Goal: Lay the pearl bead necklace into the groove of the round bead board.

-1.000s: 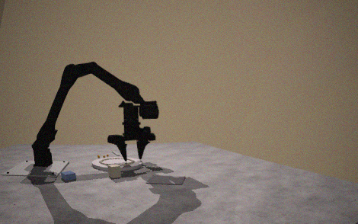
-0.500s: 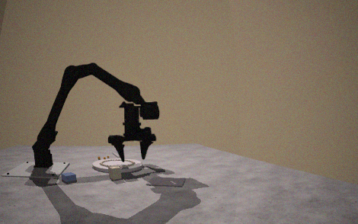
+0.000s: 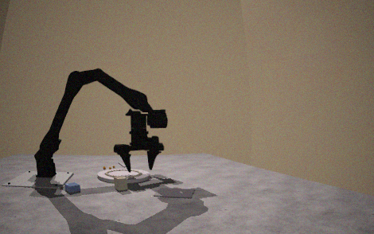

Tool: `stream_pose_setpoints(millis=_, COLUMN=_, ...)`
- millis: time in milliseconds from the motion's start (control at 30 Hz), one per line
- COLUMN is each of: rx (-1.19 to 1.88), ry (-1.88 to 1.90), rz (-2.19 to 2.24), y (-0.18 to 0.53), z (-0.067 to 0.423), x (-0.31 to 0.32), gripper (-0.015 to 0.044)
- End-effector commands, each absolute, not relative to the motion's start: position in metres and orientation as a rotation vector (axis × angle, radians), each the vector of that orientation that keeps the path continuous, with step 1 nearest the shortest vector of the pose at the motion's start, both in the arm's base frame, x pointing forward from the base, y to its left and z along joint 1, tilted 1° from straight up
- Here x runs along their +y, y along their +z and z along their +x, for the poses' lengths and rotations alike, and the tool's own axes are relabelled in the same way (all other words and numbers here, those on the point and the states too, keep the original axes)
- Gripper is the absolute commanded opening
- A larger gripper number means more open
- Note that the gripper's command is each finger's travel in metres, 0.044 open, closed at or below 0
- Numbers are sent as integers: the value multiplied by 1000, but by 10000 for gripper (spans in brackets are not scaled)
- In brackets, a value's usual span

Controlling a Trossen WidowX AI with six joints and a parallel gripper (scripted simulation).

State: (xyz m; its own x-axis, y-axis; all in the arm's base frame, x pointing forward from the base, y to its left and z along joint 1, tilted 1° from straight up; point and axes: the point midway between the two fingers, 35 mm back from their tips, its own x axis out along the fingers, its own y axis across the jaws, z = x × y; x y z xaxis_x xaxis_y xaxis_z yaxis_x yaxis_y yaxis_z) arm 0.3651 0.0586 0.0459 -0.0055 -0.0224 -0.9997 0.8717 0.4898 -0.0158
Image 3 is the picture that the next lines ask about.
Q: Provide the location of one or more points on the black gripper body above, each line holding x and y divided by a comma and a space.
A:
125, 149

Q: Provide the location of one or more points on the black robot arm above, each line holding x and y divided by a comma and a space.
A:
137, 100

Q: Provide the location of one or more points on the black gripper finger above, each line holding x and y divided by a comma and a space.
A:
126, 159
151, 157

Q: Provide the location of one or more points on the blue rectangular block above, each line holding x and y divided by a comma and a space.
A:
72, 187

